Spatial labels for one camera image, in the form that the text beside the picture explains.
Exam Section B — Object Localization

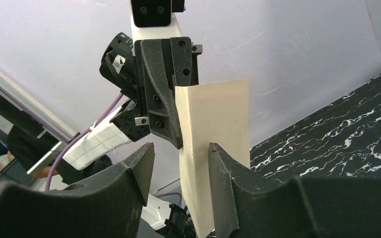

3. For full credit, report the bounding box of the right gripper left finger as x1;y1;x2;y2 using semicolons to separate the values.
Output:
0;143;155;238

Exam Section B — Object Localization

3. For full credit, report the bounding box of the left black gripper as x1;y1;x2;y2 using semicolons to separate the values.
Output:
99;33;199;149

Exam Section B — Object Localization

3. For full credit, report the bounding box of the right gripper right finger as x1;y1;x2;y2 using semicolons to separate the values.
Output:
208;143;381;238

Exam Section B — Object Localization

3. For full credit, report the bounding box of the cream paper letter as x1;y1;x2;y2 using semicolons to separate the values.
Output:
174;78;252;238

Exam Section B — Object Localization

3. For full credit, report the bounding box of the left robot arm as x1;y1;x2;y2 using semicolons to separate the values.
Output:
63;33;202;238

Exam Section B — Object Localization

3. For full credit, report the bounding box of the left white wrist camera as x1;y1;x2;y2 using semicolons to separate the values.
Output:
129;0;186;42

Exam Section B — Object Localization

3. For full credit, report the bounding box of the aluminium table frame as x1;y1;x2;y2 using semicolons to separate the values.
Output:
0;56;79;178

